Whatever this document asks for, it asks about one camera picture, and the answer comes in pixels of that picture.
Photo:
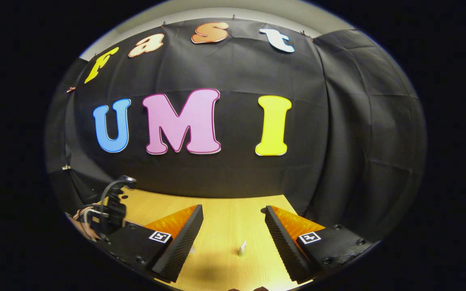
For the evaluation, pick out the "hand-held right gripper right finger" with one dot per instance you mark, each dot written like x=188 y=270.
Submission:
x=281 y=246

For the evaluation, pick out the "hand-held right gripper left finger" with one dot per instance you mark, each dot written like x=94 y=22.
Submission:
x=182 y=246

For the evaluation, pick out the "small pale cosmetic tube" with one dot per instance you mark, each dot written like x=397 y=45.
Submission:
x=242 y=249

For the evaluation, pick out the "small pink clip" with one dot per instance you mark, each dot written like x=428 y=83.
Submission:
x=70 y=89

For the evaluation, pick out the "black backdrop cloth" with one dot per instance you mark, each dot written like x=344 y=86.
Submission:
x=237 y=72

